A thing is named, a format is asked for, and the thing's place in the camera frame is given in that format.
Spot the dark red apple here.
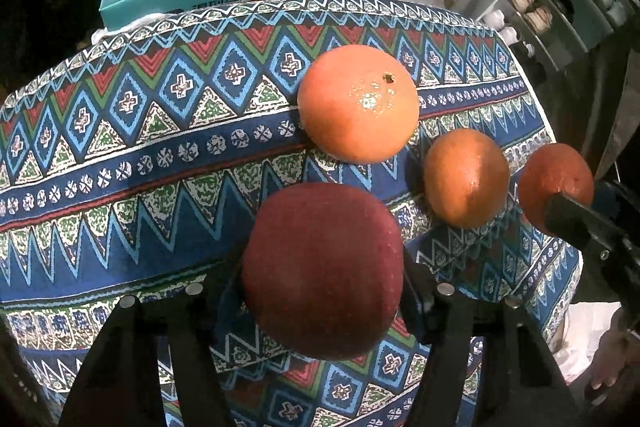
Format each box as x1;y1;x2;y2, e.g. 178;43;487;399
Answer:
242;182;404;360

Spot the patterned blue tablecloth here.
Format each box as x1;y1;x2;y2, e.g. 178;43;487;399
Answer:
1;0;584;426

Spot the medium orange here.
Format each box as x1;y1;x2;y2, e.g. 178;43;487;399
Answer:
423;129;510;229

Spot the person's right hand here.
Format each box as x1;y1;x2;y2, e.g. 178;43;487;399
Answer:
582;308;639;414

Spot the small orange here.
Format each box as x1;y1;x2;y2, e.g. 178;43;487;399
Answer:
518;143;594;236

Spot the metal shoe rack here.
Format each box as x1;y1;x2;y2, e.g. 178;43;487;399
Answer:
480;0;639;74

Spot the large orange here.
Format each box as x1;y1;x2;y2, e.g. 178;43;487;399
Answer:
297;44;420;164

